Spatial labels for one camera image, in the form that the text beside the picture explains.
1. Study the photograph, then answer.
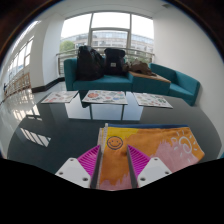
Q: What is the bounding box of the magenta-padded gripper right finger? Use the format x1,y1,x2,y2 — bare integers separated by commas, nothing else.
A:
126,144,173,190

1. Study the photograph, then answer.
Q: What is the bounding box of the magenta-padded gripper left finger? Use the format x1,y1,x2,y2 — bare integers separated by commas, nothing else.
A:
54,144,103,190

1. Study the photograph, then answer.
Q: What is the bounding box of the orange pink cartoon towel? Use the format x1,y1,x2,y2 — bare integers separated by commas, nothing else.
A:
96,122,206,192

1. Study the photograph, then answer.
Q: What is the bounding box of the teal wooden-top corner table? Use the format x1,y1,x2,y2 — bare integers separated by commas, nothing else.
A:
128,70,172,96

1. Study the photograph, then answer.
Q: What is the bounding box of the brown jacket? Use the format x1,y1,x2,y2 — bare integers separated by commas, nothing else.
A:
122,58,157,77

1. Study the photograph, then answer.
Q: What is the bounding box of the large black backpack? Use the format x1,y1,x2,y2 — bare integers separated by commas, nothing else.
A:
76,45,105,82

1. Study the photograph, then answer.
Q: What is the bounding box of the black backpack with label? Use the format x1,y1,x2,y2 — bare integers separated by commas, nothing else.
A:
103,47,127,77

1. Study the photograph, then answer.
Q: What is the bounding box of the metal window railing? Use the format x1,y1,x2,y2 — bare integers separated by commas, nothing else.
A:
55,47,156,76

